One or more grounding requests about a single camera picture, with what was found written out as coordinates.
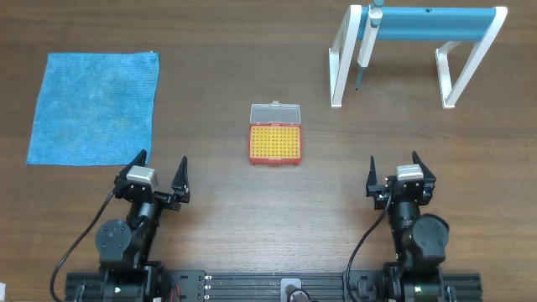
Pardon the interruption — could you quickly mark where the red and yellow tip box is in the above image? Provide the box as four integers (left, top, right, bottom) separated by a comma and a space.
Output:
248, 100, 303, 167

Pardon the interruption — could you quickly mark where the white pipette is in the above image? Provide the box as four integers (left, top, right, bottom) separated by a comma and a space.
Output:
354, 0, 385, 92

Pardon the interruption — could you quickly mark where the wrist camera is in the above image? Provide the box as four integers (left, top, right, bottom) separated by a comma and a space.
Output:
125, 164, 159, 189
395, 164, 425, 182

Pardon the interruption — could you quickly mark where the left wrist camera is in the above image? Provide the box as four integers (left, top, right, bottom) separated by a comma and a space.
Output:
125, 164, 159, 189

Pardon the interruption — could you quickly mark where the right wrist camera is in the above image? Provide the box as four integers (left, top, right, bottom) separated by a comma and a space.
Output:
395, 164, 425, 182

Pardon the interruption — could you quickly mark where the white and blue stand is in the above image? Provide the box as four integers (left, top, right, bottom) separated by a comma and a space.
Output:
328, 4, 508, 110

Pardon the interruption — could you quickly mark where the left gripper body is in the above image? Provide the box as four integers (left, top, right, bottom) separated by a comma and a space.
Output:
113, 174, 190, 211

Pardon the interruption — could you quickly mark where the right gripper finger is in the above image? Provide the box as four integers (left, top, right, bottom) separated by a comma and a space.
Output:
365, 156, 379, 189
411, 150, 437, 181

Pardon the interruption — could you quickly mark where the black cable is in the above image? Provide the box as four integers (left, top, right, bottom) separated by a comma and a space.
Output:
345, 191, 394, 302
50, 190, 117, 302

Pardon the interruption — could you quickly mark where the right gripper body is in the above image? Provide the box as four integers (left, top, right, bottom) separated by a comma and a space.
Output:
365, 177, 437, 211

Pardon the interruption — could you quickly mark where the blue cloth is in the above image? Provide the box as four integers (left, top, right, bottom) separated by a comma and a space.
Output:
25, 50, 161, 167

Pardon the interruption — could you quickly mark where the mounting rail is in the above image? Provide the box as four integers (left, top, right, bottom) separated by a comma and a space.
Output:
65, 269, 483, 302

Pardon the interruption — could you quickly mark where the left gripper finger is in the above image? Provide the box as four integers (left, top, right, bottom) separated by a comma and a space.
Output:
170, 156, 191, 198
118, 149, 149, 177

